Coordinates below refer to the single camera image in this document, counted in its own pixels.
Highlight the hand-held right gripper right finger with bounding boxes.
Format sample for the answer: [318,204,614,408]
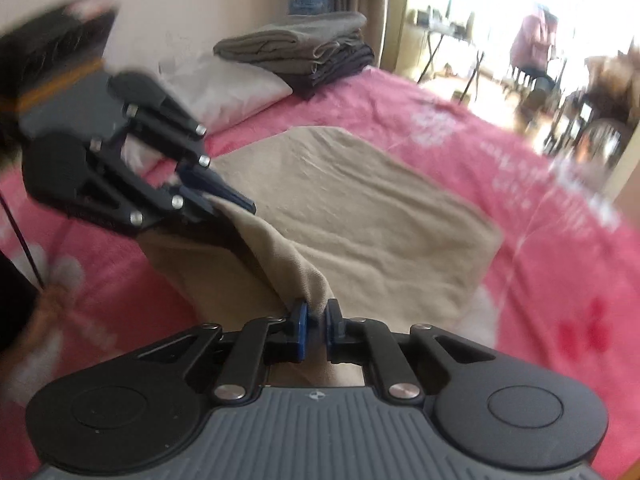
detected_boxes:
[325,299,496,403]

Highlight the black chair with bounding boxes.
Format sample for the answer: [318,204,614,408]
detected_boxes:
[505,57,568,121]

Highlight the white pillow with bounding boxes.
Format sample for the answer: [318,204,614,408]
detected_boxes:
[157,54,294,133]

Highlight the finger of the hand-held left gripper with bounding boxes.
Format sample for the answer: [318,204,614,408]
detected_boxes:
[122,100,236,198]
[75,142,257,238]

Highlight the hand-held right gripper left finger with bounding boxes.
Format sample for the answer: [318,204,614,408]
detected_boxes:
[135,297,308,405]

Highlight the beige pants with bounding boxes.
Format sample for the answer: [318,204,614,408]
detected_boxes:
[140,126,505,388]

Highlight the folding table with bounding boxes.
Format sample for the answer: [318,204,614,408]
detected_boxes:
[407,7,488,106]

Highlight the black cable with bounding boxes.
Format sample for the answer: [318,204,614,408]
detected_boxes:
[0,195,47,291]

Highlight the pink floral blanket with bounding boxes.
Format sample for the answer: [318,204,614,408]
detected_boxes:
[0,65,640,461]

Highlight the dark grey garment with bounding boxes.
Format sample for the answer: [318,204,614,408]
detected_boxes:
[285,42,377,101]

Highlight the wheelchair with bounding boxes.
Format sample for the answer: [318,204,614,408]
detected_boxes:
[542,90,636,171]

